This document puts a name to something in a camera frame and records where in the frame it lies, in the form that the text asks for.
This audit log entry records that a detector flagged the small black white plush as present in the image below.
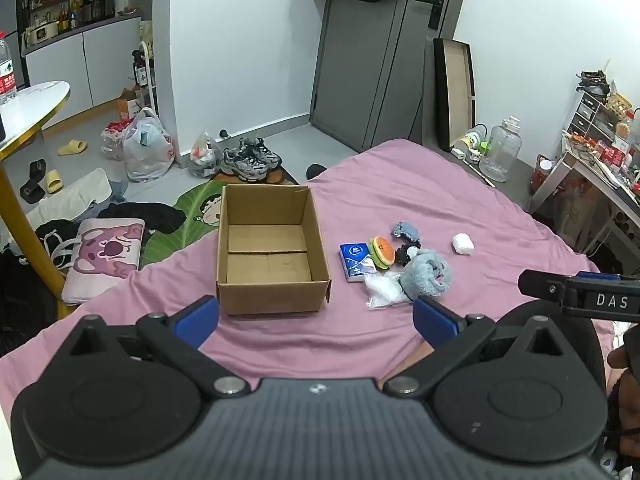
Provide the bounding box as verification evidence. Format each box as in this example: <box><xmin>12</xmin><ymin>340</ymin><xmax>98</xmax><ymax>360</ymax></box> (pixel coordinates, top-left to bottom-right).
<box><xmin>394</xmin><ymin>242</ymin><xmax>424</xmax><ymax>266</ymax></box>

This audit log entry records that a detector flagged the black spray bottle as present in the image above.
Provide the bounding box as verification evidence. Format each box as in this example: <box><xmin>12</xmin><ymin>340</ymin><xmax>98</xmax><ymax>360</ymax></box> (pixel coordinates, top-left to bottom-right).
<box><xmin>130</xmin><ymin>49</ymin><xmax>151</xmax><ymax>89</ymax></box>

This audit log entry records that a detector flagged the leaning black framed board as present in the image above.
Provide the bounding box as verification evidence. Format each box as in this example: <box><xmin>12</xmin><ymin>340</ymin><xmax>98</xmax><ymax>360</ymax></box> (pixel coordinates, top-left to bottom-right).
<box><xmin>432</xmin><ymin>37</ymin><xmax>476</xmax><ymax>152</ymax></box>

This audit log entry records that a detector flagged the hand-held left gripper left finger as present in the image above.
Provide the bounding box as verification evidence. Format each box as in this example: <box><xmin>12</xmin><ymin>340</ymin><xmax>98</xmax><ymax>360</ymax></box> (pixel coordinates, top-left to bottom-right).
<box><xmin>37</xmin><ymin>295</ymin><xmax>251</xmax><ymax>401</ymax></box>

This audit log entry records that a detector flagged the large clear water jug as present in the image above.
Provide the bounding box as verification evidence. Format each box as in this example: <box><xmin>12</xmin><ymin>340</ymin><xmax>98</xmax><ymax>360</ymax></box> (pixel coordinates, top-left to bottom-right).
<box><xmin>479</xmin><ymin>115</ymin><xmax>523</xmax><ymax>183</ymax></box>

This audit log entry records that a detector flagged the small clear plastic bag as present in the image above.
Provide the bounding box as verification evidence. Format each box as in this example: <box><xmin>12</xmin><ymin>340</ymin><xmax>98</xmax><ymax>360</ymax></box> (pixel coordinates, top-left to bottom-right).
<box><xmin>188</xmin><ymin>131</ymin><xmax>224</xmax><ymax>179</ymax></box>

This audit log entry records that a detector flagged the plastic bag with red packets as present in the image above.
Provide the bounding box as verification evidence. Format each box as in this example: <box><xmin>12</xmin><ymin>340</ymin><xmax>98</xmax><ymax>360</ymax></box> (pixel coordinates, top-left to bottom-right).
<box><xmin>99</xmin><ymin>119</ymin><xmax>134</xmax><ymax>161</ymax></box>

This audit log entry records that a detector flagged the white round table yellow leg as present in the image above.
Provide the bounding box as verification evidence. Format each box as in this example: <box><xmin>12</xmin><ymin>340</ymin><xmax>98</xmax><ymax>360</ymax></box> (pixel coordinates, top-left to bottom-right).
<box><xmin>0</xmin><ymin>80</ymin><xmax>71</xmax><ymax>281</ymax></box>

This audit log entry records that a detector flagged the small drawer organizer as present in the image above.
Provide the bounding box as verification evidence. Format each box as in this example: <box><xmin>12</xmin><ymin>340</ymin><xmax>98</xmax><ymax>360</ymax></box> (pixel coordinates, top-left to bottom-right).
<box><xmin>569</xmin><ymin>92</ymin><xmax>604</xmax><ymax>136</ymax></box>

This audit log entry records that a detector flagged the black sandal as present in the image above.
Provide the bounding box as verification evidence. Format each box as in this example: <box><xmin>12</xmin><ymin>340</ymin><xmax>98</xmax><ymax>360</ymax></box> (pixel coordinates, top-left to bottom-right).
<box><xmin>19</xmin><ymin>158</ymin><xmax>47</xmax><ymax>205</ymax></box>

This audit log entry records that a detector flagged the black clothing heap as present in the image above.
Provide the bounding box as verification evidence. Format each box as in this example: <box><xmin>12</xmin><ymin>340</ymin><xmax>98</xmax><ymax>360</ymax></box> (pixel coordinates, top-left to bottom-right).
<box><xmin>102</xmin><ymin>202</ymin><xmax>186</xmax><ymax>234</ymax></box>

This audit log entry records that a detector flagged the large white plastic bag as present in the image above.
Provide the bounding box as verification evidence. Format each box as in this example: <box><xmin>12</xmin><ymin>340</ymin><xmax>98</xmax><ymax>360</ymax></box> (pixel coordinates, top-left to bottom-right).
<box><xmin>122</xmin><ymin>107</ymin><xmax>176</xmax><ymax>183</ymax></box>

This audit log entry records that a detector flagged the black white tote bag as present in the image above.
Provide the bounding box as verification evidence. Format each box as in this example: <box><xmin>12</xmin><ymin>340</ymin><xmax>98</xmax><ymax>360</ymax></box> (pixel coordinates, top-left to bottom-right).
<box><xmin>34</xmin><ymin>219</ymin><xmax>81</xmax><ymax>272</ymax></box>

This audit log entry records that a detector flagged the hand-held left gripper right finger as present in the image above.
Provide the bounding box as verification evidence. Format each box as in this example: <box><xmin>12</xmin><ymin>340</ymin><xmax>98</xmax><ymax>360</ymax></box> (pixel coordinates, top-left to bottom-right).
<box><xmin>382</xmin><ymin>295</ymin><xmax>596</xmax><ymax>399</ymax></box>

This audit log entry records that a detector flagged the blue tissue packet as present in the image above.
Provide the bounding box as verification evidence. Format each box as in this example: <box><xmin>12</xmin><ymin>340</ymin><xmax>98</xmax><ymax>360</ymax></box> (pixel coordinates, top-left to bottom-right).
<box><xmin>339</xmin><ymin>242</ymin><xmax>377</xmax><ymax>282</ymax></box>

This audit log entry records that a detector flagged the small blue-grey fluffy cloth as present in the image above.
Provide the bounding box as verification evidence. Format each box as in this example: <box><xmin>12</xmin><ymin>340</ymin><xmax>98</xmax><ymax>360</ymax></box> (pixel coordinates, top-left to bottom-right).
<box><xmin>391</xmin><ymin>221</ymin><xmax>421</xmax><ymax>242</ymax></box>

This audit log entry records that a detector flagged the pink koala pillow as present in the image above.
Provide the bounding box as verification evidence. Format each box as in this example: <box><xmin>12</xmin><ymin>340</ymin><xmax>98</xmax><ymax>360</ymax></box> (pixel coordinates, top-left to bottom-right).
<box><xmin>62</xmin><ymin>217</ymin><xmax>146</xmax><ymax>306</ymax></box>

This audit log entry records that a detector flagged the brown cardboard box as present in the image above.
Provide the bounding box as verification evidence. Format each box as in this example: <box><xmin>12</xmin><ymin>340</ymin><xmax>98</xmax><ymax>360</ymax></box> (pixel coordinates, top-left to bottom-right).
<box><xmin>216</xmin><ymin>183</ymin><xmax>332</xmax><ymax>316</ymax></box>

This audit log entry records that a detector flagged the clear bag of white cotton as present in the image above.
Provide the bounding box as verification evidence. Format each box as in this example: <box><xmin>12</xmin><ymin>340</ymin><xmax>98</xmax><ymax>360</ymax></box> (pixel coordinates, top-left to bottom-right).
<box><xmin>363</xmin><ymin>270</ymin><xmax>412</xmax><ymax>310</ymax></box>

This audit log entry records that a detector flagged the water bottle red label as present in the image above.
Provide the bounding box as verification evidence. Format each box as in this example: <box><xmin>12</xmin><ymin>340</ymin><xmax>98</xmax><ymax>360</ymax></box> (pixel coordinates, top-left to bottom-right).
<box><xmin>0</xmin><ymin>30</ymin><xmax>19</xmax><ymax>106</ymax></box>

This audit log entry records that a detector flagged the grey door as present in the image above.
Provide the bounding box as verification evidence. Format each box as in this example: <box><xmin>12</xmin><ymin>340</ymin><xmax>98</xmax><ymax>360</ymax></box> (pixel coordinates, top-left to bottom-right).
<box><xmin>308</xmin><ymin>0</ymin><xmax>474</xmax><ymax>154</ymax></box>

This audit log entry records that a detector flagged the white kitchen cabinet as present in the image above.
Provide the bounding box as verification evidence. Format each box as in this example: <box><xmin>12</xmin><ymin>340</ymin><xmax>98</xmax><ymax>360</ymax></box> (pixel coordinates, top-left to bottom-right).
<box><xmin>22</xmin><ymin>12</ymin><xmax>144</xmax><ymax>111</ymax></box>

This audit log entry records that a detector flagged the red bottle white cap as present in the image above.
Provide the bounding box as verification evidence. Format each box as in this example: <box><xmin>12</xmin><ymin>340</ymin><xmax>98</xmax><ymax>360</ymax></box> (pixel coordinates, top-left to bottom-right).
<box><xmin>530</xmin><ymin>154</ymin><xmax>556</xmax><ymax>194</ymax></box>

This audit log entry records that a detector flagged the person's right hand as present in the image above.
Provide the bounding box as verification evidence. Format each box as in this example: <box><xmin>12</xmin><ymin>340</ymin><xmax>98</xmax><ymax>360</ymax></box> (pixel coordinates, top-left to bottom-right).
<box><xmin>606</xmin><ymin>344</ymin><xmax>630</xmax><ymax>370</ymax></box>

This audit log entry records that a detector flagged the burger plush toy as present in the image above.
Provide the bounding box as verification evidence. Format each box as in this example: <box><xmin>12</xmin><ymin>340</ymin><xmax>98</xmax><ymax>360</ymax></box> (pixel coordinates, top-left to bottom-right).
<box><xmin>368</xmin><ymin>236</ymin><xmax>399</xmax><ymax>271</ymax></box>

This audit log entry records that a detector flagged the small open cardboard carton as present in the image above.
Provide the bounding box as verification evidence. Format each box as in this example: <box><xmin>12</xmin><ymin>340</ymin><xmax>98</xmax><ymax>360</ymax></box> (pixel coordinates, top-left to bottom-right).
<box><xmin>117</xmin><ymin>87</ymin><xmax>146</xmax><ymax>121</ymax></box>

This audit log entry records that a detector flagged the grey-blue fluffy plush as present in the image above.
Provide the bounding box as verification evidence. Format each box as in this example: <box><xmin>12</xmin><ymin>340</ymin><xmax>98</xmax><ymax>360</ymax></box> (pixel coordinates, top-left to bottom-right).
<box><xmin>399</xmin><ymin>248</ymin><xmax>453</xmax><ymax>297</ymax></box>

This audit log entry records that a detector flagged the black door handle lock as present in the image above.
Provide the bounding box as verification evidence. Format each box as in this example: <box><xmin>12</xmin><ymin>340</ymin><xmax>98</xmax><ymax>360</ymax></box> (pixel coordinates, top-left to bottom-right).
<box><xmin>413</xmin><ymin>0</ymin><xmax>447</xmax><ymax>31</ymax></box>

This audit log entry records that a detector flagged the white towel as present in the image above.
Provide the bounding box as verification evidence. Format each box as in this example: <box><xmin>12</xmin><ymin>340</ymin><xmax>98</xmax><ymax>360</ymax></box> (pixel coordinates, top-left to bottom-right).
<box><xmin>24</xmin><ymin>167</ymin><xmax>114</xmax><ymax>224</ymax></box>

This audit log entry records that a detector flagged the green leaf cartoon rug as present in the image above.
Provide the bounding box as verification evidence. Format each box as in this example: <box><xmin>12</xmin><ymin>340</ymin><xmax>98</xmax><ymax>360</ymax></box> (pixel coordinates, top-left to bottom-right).
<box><xmin>142</xmin><ymin>179</ymin><xmax>226</xmax><ymax>269</ymax></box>

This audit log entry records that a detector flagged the grey sneaker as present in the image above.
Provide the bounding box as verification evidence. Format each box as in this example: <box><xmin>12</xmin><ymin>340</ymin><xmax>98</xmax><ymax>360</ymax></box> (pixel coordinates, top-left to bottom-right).
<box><xmin>238</xmin><ymin>137</ymin><xmax>284</xmax><ymax>170</ymax></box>
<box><xmin>220</xmin><ymin>146</ymin><xmax>271</xmax><ymax>183</ymax></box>

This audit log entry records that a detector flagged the white cluttered desk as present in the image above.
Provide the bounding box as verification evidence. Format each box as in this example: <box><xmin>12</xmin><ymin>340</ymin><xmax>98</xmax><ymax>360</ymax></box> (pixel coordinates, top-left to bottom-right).
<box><xmin>528</xmin><ymin>132</ymin><xmax>640</xmax><ymax>261</ymax></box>

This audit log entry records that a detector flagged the pink bed sheet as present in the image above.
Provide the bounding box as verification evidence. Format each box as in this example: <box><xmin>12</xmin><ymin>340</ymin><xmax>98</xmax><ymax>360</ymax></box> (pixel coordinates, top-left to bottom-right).
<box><xmin>0</xmin><ymin>138</ymin><xmax>616</xmax><ymax>397</ymax></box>

